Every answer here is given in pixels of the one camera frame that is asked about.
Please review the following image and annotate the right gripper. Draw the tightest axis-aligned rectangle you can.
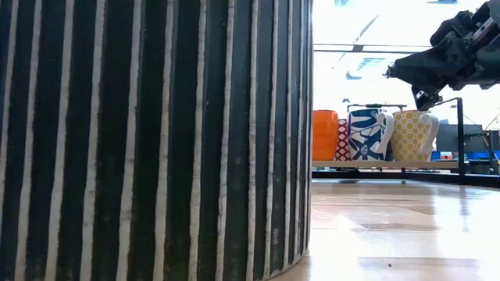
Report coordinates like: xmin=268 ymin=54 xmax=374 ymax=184
xmin=384 ymin=0 xmax=500 ymax=112

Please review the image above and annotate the yellow dotted mug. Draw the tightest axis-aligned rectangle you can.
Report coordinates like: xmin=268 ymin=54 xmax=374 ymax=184
xmin=390 ymin=109 xmax=441 ymax=163

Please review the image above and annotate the blue white patterned mug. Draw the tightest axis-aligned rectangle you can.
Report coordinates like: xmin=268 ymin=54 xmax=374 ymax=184
xmin=346 ymin=108 xmax=395 ymax=162

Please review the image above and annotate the red white patterned mug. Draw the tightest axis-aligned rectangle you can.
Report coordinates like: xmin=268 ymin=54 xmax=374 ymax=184
xmin=334 ymin=118 xmax=352 ymax=162

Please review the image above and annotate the orange mug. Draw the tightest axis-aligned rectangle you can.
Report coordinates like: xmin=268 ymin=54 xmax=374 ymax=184
xmin=312 ymin=109 xmax=340 ymax=162

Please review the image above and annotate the dark room monitor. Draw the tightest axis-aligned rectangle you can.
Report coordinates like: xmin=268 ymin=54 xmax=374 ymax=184
xmin=436 ymin=123 xmax=485 ymax=153

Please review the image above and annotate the black articulated stand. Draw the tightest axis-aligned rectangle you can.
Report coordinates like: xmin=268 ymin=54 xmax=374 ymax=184
xmin=464 ymin=130 xmax=500 ymax=175

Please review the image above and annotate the wooden shelf board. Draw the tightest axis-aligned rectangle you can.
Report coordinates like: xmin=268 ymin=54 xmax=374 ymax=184
xmin=312 ymin=160 xmax=460 ymax=170

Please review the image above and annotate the blue storage bin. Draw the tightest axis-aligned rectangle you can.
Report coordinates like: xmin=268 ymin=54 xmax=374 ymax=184
xmin=431 ymin=151 xmax=500 ymax=162

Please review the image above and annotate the black white striped cup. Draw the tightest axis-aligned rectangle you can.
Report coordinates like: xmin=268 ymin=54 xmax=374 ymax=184
xmin=0 ymin=0 xmax=314 ymax=281

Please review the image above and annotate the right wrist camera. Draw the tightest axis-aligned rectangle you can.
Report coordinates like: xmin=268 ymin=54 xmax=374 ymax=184
xmin=429 ymin=10 xmax=476 ymax=50

